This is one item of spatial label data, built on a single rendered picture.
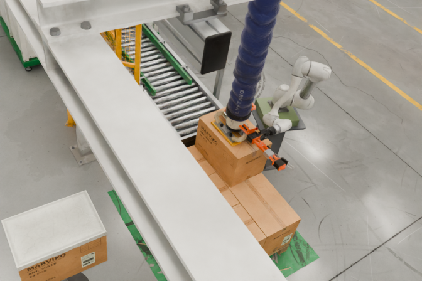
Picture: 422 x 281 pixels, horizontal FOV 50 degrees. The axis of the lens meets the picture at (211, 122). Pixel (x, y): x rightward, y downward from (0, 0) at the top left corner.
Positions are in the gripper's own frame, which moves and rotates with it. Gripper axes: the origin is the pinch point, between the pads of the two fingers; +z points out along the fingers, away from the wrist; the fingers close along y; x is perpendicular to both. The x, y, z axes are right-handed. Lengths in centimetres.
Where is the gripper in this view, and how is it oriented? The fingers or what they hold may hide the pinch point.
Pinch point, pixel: (255, 138)
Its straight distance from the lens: 396.6
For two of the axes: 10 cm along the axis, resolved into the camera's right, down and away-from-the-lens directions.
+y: -1.3, 7.1, 6.9
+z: -8.1, 3.2, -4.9
